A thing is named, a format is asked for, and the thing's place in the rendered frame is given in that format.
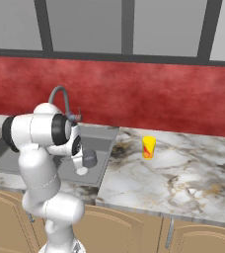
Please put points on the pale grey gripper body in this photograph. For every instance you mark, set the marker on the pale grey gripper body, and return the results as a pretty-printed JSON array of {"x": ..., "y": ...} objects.
[{"x": 90, "y": 158}]

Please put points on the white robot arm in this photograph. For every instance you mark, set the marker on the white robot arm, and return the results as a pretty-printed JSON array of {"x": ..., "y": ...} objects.
[{"x": 35, "y": 164}]

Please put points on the grey steel sink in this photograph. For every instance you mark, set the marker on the grey steel sink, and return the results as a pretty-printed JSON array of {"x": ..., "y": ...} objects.
[{"x": 99, "y": 141}]

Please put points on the yellow cup with red pattern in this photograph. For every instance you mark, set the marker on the yellow cup with red pattern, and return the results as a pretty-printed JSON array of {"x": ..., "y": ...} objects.
[{"x": 148, "y": 146}]

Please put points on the small white round object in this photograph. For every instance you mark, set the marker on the small white round object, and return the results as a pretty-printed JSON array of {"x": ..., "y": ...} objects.
[{"x": 82, "y": 171}]

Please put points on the grey curved tap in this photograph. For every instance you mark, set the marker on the grey curved tap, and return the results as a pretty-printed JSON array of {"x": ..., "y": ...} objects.
[{"x": 64, "y": 94}]

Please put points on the tan cupboard door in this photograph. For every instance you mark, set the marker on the tan cupboard door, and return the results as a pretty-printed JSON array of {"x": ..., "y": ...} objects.
[
  {"x": 2, "y": 224},
  {"x": 206, "y": 238},
  {"x": 117, "y": 234}
]

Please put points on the dark framed window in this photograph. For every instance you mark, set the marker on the dark framed window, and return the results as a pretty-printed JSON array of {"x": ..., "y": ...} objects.
[{"x": 117, "y": 26}]

